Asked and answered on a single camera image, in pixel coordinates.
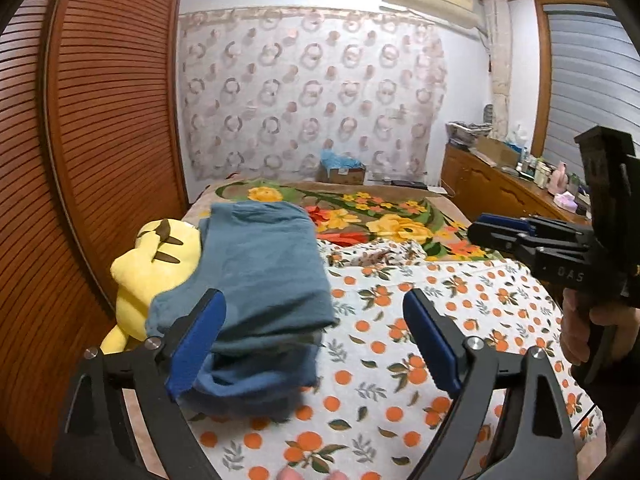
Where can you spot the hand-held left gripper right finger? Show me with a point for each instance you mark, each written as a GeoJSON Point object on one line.
{"type": "Point", "coordinates": [431, 342]}

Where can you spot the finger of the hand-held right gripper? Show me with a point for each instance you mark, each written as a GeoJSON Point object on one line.
{"type": "Point", "coordinates": [492, 235]}
{"type": "Point", "coordinates": [560, 230]}

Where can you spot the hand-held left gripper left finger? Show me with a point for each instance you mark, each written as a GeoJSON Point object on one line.
{"type": "Point", "coordinates": [200, 342]}

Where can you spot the teal pants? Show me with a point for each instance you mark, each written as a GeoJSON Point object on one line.
{"type": "Point", "coordinates": [260, 270]}

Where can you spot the person's right hand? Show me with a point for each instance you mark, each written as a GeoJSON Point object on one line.
{"type": "Point", "coordinates": [575, 330]}

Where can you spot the pink tissue pack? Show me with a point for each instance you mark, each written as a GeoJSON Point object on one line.
{"type": "Point", "coordinates": [566, 201]}

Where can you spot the orange fruit print blanket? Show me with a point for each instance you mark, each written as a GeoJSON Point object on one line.
{"type": "Point", "coordinates": [400, 310]}

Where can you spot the pink bottle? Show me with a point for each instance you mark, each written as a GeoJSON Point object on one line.
{"type": "Point", "coordinates": [558, 180]}

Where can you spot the wooden cabinet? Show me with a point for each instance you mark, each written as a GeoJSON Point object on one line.
{"type": "Point", "coordinates": [485, 180]}

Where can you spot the blue denim jeans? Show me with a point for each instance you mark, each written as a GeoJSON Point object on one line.
{"type": "Point", "coordinates": [250, 385]}

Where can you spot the open cardboard box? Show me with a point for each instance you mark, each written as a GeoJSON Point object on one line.
{"type": "Point", "coordinates": [497, 151]}

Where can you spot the yellow plush toy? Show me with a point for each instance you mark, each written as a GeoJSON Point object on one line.
{"type": "Point", "coordinates": [135, 280]}

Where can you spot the basket of papers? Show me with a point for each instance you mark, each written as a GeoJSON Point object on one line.
{"type": "Point", "coordinates": [467, 131]}

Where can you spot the floral blanket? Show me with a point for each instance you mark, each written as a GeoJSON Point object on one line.
{"type": "Point", "coordinates": [380, 215]}

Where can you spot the grey window blind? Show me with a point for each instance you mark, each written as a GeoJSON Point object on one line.
{"type": "Point", "coordinates": [595, 75]}

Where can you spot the cardboard box with blue bags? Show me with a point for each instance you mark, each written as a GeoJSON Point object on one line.
{"type": "Point", "coordinates": [342, 170]}

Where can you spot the beige tied curtain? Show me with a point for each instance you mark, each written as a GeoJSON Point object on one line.
{"type": "Point", "coordinates": [497, 60]}

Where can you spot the louvered wooden door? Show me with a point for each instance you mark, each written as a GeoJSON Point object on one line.
{"type": "Point", "coordinates": [100, 135]}

